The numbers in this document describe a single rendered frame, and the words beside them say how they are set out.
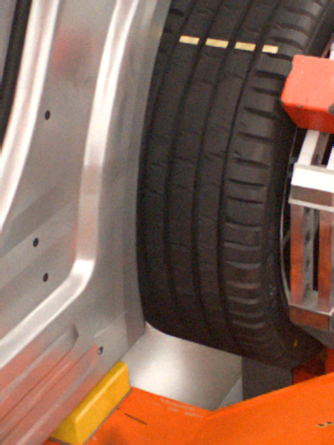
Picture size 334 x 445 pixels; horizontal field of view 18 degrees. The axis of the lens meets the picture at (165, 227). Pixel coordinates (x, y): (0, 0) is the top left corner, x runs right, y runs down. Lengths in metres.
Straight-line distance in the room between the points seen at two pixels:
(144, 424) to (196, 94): 0.45
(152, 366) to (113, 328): 1.25
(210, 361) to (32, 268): 1.44
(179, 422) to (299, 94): 0.47
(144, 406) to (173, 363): 1.17
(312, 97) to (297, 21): 0.14
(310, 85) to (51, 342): 0.45
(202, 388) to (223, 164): 1.23
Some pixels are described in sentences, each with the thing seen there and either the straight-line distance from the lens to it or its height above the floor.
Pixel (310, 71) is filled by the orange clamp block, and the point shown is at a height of 1.11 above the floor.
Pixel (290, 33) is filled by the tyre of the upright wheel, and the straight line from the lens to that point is 1.45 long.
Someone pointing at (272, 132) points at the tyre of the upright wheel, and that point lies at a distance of 1.41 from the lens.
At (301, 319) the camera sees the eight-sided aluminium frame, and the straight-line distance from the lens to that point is 1.53.
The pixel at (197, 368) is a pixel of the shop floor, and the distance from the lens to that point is 2.65.
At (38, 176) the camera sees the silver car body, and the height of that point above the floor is 1.08.
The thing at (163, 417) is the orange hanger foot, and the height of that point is 0.68.
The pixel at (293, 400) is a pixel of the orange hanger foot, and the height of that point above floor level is 0.79.
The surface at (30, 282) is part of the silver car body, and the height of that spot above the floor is 0.96.
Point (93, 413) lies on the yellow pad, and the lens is 1.44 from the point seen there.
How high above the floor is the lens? 1.65
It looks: 31 degrees down
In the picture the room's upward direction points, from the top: 4 degrees counter-clockwise
